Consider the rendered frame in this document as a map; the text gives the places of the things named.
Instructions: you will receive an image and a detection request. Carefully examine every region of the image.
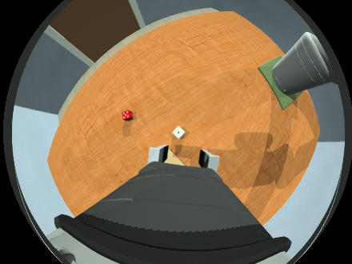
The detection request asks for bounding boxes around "beige square mat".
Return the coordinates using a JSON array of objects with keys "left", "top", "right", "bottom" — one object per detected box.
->
[{"left": 165, "top": 150, "right": 184, "bottom": 166}]

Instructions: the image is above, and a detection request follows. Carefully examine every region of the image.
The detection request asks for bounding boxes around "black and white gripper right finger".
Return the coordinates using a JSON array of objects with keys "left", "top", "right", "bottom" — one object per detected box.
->
[{"left": 198, "top": 150, "right": 219, "bottom": 173}]

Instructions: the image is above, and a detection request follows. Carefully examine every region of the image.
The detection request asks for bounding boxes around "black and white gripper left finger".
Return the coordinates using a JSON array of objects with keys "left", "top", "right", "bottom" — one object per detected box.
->
[{"left": 148, "top": 145, "right": 169, "bottom": 164}]

